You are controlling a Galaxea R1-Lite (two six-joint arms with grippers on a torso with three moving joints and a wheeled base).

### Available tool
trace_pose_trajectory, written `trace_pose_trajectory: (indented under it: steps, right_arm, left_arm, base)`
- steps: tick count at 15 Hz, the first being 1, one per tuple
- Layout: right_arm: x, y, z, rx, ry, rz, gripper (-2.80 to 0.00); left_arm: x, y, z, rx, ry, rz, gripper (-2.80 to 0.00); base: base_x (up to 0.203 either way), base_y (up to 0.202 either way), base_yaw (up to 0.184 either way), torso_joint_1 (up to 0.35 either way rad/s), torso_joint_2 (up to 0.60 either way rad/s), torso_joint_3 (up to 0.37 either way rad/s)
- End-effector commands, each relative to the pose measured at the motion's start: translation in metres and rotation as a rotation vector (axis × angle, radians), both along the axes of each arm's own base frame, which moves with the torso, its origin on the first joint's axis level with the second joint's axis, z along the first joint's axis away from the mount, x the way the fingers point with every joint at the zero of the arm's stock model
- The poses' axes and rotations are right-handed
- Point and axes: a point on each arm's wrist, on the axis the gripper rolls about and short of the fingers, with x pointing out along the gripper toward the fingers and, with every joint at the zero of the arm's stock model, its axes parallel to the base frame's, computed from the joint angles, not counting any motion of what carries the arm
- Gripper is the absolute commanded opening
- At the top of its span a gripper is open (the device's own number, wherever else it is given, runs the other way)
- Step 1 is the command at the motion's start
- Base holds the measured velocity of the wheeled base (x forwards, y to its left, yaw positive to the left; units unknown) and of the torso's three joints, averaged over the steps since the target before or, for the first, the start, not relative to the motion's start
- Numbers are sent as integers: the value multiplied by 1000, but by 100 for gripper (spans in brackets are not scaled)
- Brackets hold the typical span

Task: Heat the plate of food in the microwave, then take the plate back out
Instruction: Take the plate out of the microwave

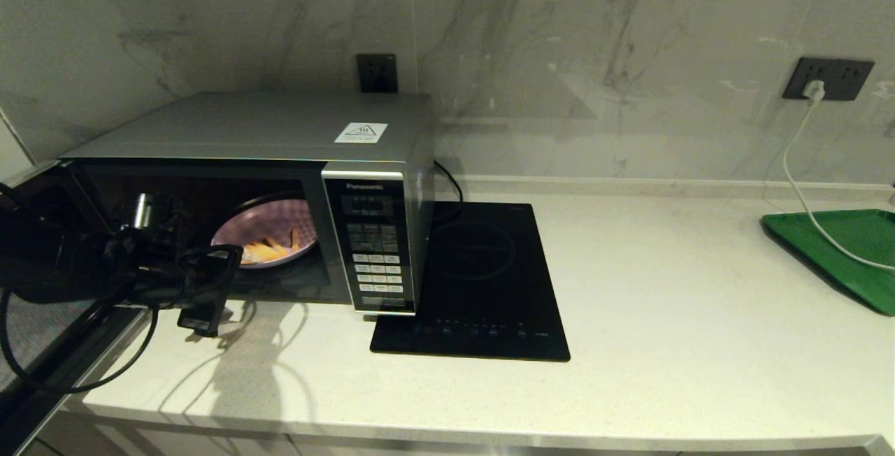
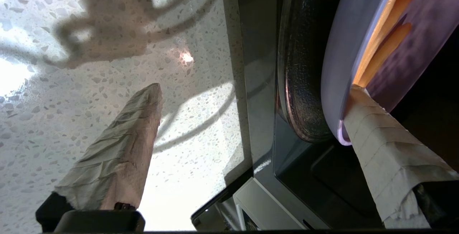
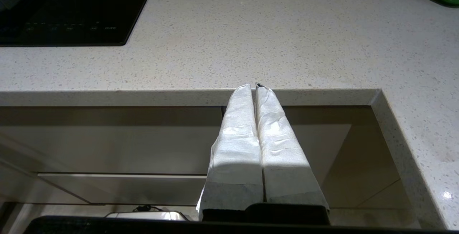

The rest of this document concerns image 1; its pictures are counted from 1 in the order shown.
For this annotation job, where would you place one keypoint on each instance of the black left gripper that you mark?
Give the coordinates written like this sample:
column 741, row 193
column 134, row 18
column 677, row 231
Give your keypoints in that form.
column 203, row 281

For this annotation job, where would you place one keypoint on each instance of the lilac round plate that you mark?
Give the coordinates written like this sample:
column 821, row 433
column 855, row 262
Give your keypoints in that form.
column 266, row 218

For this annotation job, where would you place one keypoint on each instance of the silver Panasonic microwave oven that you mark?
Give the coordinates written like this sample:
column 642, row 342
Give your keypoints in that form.
column 245, row 127

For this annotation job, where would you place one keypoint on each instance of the black microwave control panel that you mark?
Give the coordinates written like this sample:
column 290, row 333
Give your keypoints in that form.
column 370, row 232

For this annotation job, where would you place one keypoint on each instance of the white warning sticker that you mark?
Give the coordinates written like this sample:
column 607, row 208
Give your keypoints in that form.
column 361, row 133

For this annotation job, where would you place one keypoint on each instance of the black induction cooktop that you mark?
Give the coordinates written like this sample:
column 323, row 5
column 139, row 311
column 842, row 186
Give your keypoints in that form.
column 489, row 253

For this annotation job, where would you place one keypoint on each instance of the white power plug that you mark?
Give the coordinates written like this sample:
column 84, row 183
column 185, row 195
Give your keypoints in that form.
column 813, row 91

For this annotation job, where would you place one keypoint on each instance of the green plastic tray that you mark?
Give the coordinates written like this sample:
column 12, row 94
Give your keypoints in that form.
column 860, row 260

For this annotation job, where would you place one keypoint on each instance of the small black wall socket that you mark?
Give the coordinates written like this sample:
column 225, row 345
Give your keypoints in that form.
column 377, row 73

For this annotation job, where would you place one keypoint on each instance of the wide black wall socket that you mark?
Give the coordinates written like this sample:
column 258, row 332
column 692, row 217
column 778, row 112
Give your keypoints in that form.
column 849, row 78

